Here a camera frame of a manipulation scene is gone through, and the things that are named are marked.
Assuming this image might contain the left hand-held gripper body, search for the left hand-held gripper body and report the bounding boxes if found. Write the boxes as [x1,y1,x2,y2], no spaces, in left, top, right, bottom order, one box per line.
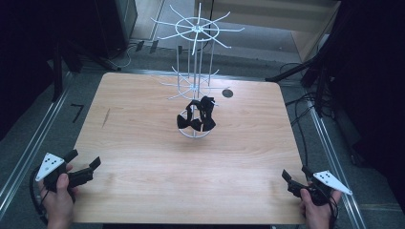
[34,153,96,195]

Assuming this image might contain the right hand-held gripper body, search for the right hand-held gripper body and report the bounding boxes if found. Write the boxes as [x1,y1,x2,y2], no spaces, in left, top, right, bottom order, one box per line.
[287,170,353,207]

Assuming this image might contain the black bow tie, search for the black bow tie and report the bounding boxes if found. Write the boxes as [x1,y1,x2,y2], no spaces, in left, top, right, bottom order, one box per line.
[176,99,203,133]
[198,95,218,133]

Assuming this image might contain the white wire display rack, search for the white wire display rack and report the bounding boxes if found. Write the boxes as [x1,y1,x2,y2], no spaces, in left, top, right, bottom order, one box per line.
[150,2,245,139]

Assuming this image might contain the person's right hand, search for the person's right hand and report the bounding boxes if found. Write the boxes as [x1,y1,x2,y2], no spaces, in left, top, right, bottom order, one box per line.
[298,180,342,229]

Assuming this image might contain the person's left hand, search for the person's left hand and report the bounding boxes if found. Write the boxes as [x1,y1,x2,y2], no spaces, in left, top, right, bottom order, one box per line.
[38,163,80,229]

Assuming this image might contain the black angled floor tape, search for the black angled floor tape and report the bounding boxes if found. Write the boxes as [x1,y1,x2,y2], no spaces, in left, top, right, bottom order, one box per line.
[70,103,86,124]

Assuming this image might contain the black metal stand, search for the black metal stand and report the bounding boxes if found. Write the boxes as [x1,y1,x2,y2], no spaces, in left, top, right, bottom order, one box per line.
[51,37,122,103]
[265,31,340,118]

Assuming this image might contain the black cabinet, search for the black cabinet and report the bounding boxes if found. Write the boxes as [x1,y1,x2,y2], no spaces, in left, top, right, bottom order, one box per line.
[95,0,139,59]

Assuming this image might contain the light wooden furniture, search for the light wooden furniture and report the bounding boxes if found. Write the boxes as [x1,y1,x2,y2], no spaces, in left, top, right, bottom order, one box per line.
[194,0,342,62]

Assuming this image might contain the aluminium floor rail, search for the aluminium floor rail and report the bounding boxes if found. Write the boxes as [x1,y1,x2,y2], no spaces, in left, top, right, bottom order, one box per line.
[306,98,368,229]
[0,72,75,220]

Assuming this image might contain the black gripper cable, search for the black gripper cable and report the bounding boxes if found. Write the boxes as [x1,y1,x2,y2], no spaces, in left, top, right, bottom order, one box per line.
[29,166,50,224]
[327,190,340,229]

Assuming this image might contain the black floor cables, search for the black floor cables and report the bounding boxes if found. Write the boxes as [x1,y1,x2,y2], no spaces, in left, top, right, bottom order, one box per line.
[280,61,324,160]

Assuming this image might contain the white floor cable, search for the white floor cable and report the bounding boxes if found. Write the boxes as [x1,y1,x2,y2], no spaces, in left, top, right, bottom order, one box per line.
[116,43,135,70]

